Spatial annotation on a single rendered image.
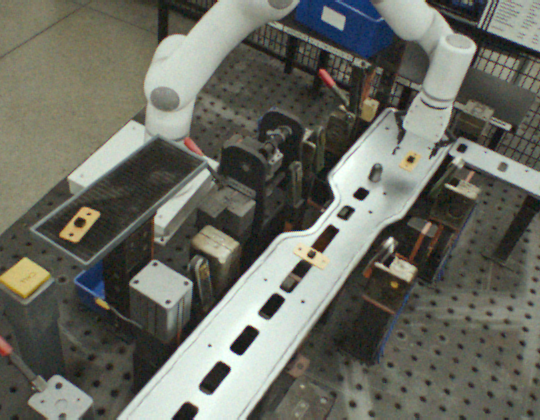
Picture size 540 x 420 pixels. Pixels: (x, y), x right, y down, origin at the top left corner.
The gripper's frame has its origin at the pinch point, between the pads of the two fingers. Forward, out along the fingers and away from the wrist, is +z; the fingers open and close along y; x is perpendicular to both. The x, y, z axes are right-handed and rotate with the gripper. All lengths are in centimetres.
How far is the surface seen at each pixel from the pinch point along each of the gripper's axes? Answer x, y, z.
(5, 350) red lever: -106, -33, -6
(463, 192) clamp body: -7.8, 16.3, 0.7
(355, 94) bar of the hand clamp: -1.8, -19.6, -8.2
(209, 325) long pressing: -75, -13, 5
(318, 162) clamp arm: -19.0, -18.8, 3.6
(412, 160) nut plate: -0.8, 0.5, 4.0
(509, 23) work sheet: 54, 3, -15
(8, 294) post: -99, -39, -9
